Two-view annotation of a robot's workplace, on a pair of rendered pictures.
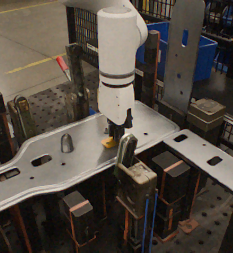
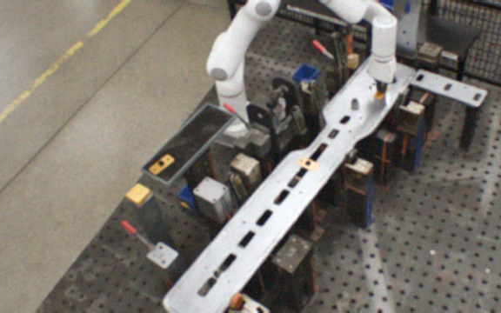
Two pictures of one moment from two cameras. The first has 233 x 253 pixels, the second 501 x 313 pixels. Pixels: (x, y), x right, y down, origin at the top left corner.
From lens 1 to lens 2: 1.49 m
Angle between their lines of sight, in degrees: 14
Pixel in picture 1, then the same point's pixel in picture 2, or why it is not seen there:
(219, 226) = (452, 129)
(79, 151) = (363, 106)
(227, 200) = (451, 109)
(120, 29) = (391, 31)
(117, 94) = (388, 65)
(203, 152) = (438, 83)
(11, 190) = (344, 141)
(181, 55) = (405, 18)
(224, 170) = (456, 91)
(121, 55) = (391, 44)
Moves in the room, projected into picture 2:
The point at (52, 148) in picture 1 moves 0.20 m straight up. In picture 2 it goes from (345, 109) to (344, 70)
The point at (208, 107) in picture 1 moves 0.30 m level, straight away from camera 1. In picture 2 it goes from (431, 50) to (420, 9)
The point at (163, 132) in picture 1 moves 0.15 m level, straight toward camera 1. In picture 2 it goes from (406, 76) to (417, 101)
